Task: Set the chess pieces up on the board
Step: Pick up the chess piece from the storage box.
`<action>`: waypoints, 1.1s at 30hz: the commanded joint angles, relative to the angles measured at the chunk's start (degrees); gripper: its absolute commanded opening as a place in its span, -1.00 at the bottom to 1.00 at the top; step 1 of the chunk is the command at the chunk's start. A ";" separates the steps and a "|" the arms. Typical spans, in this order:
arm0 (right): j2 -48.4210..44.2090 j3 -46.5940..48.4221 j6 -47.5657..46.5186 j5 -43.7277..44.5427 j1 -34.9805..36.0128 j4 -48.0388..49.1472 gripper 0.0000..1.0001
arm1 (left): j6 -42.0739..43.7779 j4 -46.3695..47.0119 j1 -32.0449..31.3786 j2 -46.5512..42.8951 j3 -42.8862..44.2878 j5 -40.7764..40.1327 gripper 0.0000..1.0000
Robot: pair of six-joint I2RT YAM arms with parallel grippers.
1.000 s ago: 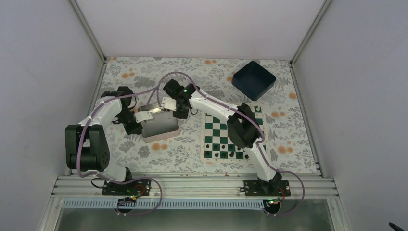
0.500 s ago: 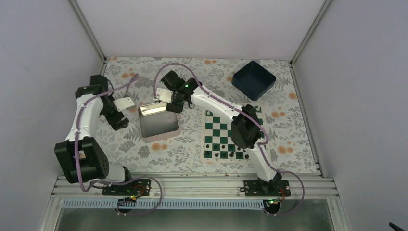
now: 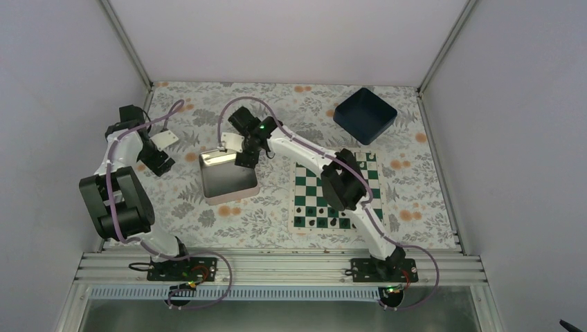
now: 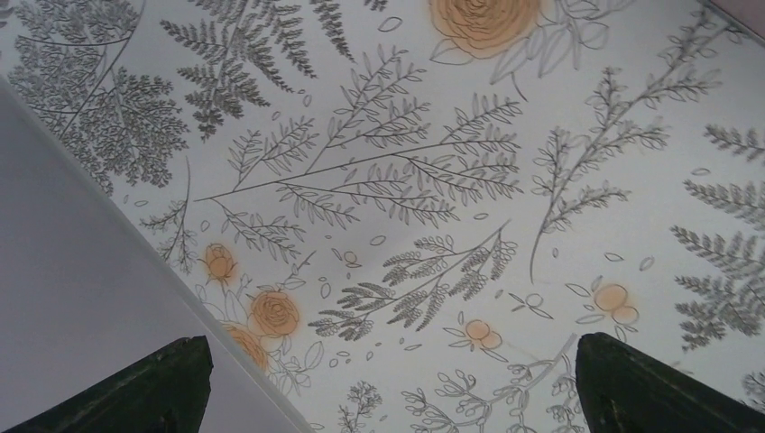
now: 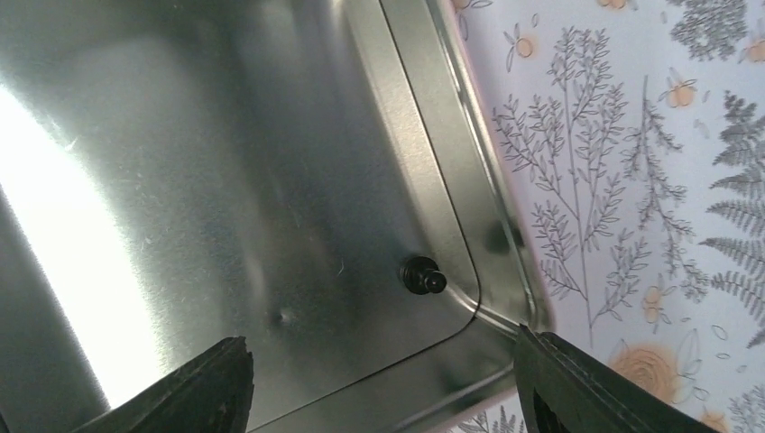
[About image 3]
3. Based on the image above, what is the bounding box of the green white chess board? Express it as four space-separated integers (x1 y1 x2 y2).
288 149 384 235

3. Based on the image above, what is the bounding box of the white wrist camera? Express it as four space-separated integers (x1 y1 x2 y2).
150 129 179 150
219 132 244 152

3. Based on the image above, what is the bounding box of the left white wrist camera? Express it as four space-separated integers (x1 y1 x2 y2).
150 129 179 150

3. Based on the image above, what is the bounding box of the dark blue square bin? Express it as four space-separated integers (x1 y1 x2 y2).
333 87 398 145

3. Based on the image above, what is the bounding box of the aluminium front rail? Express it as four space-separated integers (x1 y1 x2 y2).
74 248 487 286

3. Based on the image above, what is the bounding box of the floral patterned table mat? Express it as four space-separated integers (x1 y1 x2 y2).
135 82 455 250

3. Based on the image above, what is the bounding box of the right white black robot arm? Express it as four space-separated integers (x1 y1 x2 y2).
223 107 406 282

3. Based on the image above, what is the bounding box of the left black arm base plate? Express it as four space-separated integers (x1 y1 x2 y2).
146 257 218 282

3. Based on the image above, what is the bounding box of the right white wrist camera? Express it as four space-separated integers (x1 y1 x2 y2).
219 132 244 152

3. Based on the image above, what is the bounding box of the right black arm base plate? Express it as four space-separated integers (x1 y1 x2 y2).
343 258 419 283

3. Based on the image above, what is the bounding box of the metal tin of chess pieces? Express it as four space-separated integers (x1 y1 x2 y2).
199 149 260 205

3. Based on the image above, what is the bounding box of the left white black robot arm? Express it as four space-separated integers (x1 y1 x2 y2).
79 105 193 280

